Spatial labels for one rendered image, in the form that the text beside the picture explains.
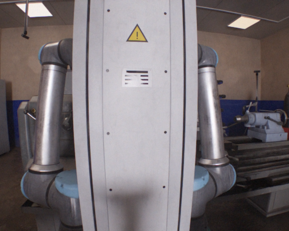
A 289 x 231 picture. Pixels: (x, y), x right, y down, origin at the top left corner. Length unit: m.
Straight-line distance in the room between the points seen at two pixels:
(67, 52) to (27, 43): 4.80
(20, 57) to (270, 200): 6.02
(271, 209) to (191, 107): 2.06
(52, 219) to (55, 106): 1.19
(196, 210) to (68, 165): 0.97
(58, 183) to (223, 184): 0.68
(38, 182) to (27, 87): 4.64
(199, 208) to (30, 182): 0.69
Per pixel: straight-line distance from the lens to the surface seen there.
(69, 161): 1.39
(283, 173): 2.36
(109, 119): 0.44
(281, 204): 2.49
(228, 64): 5.71
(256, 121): 2.08
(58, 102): 0.77
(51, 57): 0.81
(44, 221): 1.78
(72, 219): 0.72
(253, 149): 1.88
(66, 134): 1.38
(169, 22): 0.50
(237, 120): 1.96
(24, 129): 1.54
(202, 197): 0.72
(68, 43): 0.77
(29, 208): 1.62
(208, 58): 0.84
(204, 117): 0.79
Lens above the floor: 1.28
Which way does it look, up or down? 5 degrees down
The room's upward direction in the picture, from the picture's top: straight up
